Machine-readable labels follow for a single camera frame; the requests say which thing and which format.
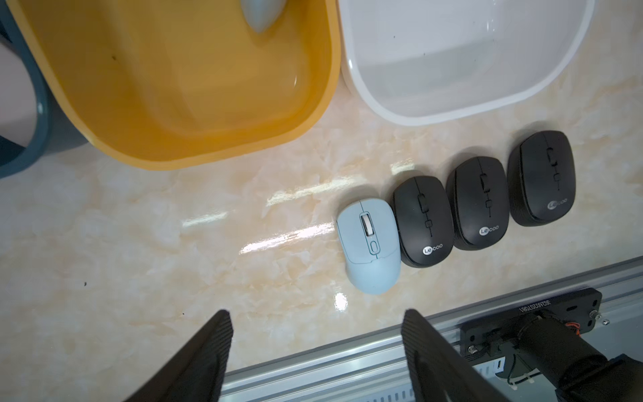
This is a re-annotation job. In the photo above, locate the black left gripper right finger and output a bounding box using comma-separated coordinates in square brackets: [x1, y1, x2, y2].
[401, 309, 507, 401]

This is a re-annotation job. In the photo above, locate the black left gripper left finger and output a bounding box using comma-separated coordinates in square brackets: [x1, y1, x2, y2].
[128, 310, 234, 401]

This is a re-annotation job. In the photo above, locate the light blue mouse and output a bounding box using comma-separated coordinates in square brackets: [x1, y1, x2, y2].
[336, 198, 401, 295]
[240, 0, 287, 34]

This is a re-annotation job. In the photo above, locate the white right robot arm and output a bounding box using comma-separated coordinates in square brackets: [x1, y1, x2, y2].
[517, 316, 642, 401]

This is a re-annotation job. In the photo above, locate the dark teal storage box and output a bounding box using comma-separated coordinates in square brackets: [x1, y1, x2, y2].
[1, 1, 87, 179]

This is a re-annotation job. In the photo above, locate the yellow storage box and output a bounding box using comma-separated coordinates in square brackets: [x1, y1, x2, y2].
[1, 1, 342, 170]

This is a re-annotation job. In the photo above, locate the white storage box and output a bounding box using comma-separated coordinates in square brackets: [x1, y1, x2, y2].
[338, 1, 594, 127]

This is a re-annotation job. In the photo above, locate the black mouse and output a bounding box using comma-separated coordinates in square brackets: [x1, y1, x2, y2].
[507, 131, 576, 227]
[392, 176, 455, 269]
[446, 156, 510, 251]

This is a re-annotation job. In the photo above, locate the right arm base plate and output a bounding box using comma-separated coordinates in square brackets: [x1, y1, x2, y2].
[460, 288, 603, 361]

